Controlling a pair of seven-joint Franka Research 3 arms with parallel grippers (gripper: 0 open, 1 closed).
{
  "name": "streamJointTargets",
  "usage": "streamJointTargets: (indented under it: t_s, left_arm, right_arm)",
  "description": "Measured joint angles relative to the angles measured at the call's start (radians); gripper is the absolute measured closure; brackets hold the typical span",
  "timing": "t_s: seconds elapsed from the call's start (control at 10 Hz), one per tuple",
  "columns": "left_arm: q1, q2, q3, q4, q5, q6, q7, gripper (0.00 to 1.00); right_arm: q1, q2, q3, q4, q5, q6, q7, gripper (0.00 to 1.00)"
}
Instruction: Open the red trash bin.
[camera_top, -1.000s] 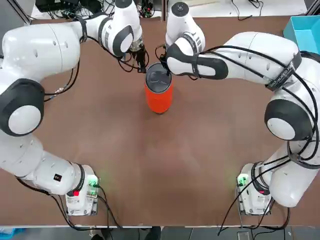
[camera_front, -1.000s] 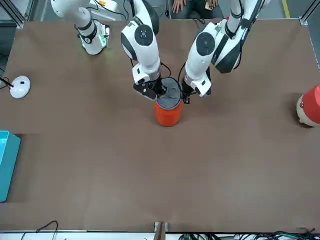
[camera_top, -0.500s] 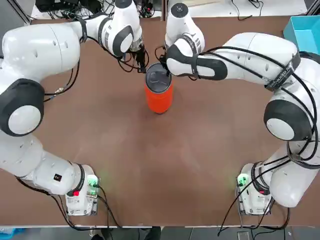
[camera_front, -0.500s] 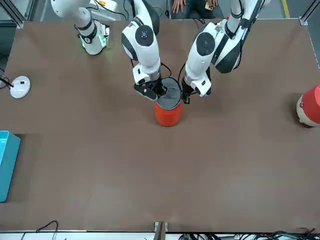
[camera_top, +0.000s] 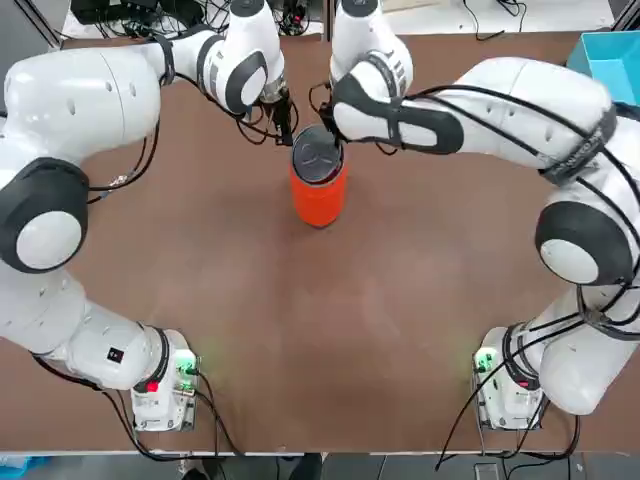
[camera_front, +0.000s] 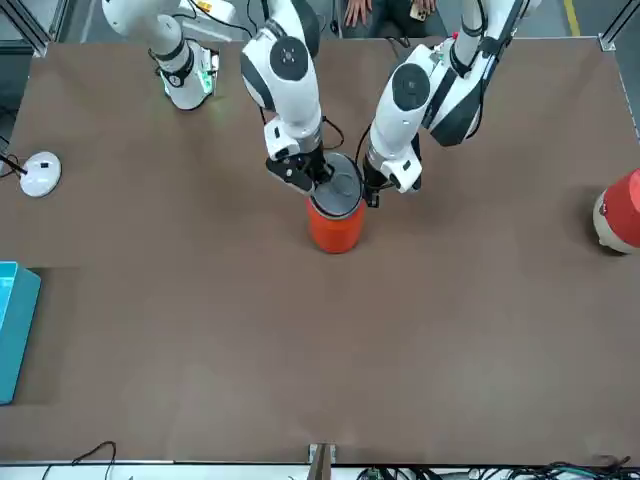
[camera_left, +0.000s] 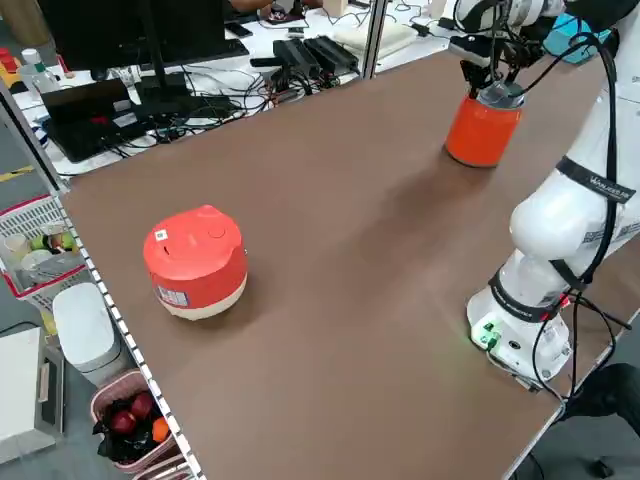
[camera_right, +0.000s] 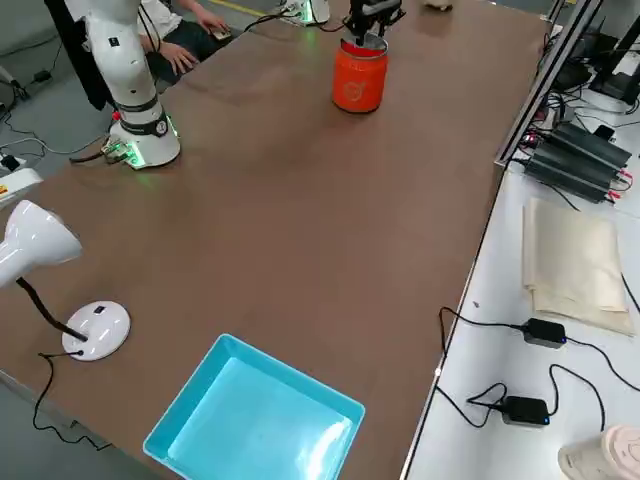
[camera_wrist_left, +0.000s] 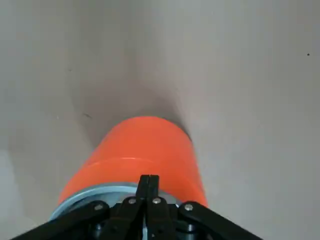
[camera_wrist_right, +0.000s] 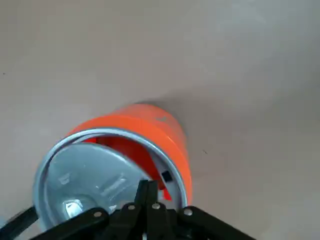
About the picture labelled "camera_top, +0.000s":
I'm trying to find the red trash bin grey lid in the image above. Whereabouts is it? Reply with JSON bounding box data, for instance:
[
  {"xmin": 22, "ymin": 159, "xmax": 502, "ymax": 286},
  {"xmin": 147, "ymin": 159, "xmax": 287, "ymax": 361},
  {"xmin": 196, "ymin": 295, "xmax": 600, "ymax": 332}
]
[{"xmin": 288, "ymin": 124, "xmax": 349, "ymax": 231}]

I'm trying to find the black left base cable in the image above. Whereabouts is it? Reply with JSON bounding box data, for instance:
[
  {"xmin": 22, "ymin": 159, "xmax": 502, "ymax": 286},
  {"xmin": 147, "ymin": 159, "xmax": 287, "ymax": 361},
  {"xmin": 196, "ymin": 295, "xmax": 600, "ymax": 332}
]
[{"xmin": 29, "ymin": 349, "xmax": 247, "ymax": 460}]

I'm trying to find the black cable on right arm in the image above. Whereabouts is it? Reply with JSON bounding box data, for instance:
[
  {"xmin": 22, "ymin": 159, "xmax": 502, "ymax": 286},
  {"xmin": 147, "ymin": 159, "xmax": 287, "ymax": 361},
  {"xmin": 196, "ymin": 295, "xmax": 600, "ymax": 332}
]
[{"xmin": 308, "ymin": 82, "xmax": 640, "ymax": 342}]

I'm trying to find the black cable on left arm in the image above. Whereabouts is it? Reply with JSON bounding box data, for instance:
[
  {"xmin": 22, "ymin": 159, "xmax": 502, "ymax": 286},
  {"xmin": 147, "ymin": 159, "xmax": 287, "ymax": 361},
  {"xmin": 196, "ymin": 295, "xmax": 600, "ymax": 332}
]
[{"xmin": 85, "ymin": 29, "xmax": 282, "ymax": 206}]

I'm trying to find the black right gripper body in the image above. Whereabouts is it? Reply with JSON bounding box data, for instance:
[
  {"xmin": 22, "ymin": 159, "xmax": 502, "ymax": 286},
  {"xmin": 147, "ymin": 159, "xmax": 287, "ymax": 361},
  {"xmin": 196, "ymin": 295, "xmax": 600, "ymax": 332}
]
[{"xmin": 318, "ymin": 98, "xmax": 338, "ymax": 132}]

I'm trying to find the black right base cable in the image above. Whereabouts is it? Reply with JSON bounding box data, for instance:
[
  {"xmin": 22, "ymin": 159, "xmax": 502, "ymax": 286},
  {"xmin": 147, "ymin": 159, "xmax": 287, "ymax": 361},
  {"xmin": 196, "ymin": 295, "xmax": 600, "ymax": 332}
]
[{"xmin": 435, "ymin": 329, "xmax": 584, "ymax": 472}]

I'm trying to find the aluminium post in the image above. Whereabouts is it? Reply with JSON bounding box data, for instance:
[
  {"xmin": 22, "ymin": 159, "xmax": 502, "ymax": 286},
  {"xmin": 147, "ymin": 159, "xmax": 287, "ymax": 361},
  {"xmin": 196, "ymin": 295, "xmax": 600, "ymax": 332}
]
[{"xmin": 321, "ymin": 0, "xmax": 337, "ymax": 43}]

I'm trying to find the blue plastic box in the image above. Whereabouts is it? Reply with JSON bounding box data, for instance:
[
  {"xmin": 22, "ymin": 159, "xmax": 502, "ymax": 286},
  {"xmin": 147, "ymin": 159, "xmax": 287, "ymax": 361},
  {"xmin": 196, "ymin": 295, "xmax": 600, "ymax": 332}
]
[{"xmin": 566, "ymin": 31, "xmax": 640, "ymax": 109}]

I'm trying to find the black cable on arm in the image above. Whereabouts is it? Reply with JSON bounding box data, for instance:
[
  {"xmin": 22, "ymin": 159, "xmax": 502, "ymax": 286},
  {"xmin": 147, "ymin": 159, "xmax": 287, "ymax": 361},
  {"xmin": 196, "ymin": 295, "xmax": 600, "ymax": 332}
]
[
  {"xmin": 85, "ymin": 29, "xmax": 282, "ymax": 206},
  {"xmin": 308, "ymin": 82, "xmax": 640, "ymax": 342}
]

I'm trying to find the aluminium frame profile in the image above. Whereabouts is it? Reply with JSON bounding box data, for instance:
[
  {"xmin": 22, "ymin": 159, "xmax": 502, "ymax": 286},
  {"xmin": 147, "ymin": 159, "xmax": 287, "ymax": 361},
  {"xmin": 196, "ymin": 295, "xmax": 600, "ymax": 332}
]
[
  {"xmin": 610, "ymin": 0, "xmax": 640, "ymax": 35},
  {"xmin": 0, "ymin": 0, "xmax": 67, "ymax": 50}
]

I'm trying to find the black electronics box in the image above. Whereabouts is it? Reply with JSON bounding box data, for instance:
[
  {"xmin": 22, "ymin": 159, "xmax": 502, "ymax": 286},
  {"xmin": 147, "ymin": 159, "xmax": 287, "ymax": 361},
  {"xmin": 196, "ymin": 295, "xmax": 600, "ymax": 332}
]
[{"xmin": 69, "ymin": 0, "xmax": 162, "ymax": 25}]

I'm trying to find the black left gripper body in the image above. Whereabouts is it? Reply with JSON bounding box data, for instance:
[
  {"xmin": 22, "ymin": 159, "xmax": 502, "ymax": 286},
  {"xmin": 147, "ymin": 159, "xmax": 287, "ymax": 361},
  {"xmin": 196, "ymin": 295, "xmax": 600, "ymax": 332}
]
[{"xmin": 262, "ymin": 93, "xmax": 294, "ymax": 125}]

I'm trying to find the black base cable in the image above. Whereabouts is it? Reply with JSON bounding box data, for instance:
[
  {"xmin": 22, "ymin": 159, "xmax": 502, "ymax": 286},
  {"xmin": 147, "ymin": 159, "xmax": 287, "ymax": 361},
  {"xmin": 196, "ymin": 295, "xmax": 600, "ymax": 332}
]
[
  {"xmin": 29, "ymin": 349, "xmax": 247, "ymax": 460},
  {"xmin": 435, "ymin": 329, "xmax": 584, "ymax": 472}
]

